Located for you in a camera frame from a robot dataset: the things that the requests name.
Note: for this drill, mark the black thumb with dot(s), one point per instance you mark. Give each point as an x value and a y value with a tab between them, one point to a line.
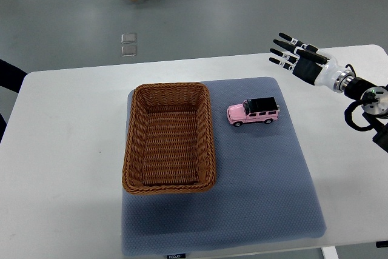
312	56

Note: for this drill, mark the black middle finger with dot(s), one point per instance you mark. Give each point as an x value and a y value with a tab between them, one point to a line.
286	45

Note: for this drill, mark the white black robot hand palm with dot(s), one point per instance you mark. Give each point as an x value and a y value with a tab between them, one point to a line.
329	74

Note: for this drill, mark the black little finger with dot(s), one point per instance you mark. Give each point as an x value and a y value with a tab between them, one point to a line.
284	64

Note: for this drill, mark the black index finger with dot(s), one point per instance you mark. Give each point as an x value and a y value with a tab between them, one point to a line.
292	40

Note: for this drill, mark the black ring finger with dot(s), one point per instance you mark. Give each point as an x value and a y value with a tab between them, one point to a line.
284	56

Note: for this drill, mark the pink toy car black roof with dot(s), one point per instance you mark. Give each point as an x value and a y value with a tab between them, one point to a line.
255	110

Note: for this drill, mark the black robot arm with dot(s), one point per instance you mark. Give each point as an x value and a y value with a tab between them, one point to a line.
369	104

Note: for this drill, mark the brown wicker basket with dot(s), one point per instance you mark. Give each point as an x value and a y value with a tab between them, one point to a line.
170	145

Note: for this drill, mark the blue-grey padded mat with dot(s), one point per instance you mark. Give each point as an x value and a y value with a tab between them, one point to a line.
263	192

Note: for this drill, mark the upper metal floor plate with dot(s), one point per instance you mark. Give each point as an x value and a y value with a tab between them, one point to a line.
129	38

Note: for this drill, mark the metal floor plate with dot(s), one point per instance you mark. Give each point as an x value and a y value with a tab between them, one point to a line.
129	38
129	50

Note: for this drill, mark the lower metal floor plate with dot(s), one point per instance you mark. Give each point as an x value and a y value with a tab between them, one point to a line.
129	50

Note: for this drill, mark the white table leg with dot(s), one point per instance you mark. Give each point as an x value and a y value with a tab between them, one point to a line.
329	252

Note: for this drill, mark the dark chair at left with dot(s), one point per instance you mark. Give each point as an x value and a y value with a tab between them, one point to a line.
12	77

